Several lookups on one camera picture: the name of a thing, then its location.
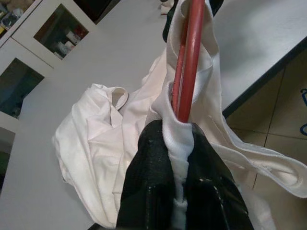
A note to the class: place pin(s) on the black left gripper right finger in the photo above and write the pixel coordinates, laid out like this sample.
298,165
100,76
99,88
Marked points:
211,191

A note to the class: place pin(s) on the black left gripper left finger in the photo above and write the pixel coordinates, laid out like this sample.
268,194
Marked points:
148,179

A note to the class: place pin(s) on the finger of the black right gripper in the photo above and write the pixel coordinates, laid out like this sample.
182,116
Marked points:
218,6
168,26

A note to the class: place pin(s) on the red plastic hanger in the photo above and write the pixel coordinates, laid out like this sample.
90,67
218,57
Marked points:
192,72

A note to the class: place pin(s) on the plain white shirt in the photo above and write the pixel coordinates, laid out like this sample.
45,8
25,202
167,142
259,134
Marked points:
96,143

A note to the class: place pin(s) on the white glass-door cabinet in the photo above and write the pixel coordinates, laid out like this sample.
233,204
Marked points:
28,48

